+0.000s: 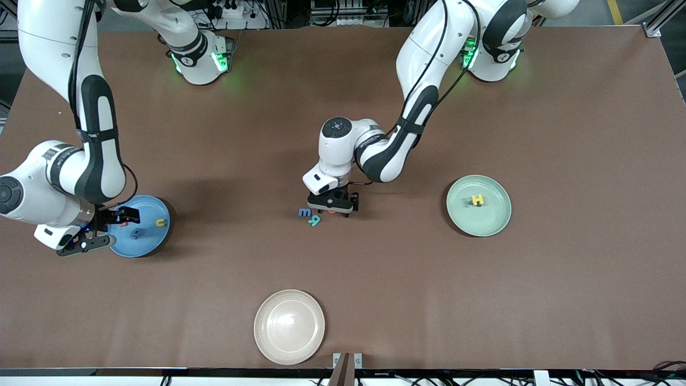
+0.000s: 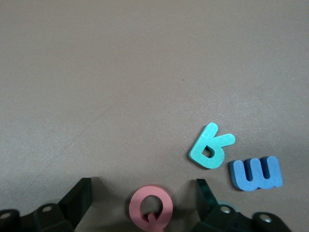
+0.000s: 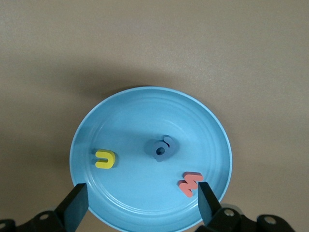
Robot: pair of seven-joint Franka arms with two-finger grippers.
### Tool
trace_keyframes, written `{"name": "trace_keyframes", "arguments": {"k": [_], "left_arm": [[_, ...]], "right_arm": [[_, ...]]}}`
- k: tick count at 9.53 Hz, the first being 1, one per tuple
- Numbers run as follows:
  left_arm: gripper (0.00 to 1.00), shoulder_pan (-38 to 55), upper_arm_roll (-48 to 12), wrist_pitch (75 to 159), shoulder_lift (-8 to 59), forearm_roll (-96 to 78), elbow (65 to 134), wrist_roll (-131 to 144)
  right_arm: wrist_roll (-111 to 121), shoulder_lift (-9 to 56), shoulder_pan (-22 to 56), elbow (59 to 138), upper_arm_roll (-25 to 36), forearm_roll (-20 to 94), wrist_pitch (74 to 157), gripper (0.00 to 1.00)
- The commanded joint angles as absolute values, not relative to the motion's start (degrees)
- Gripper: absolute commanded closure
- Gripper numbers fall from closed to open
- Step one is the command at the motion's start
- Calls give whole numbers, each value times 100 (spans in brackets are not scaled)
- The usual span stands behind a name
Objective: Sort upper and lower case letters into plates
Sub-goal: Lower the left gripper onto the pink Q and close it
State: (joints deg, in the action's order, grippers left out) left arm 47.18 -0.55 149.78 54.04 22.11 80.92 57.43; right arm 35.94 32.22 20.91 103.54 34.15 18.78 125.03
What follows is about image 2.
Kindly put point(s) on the teal foam letter R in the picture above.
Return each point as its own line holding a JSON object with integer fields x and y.
{"x": 208, "y": 135}

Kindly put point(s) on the pink foam letter Q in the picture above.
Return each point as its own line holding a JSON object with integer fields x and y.
{"x": 134, "y": 207}

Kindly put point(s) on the blue foam letter m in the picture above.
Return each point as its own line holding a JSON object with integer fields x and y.
{"x": 241, "y": 178}

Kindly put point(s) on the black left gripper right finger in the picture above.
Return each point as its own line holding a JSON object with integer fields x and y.
{"x": 205, "y": 207}

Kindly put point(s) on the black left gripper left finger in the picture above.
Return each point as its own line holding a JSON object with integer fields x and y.
{"x": 79, "y": 205}

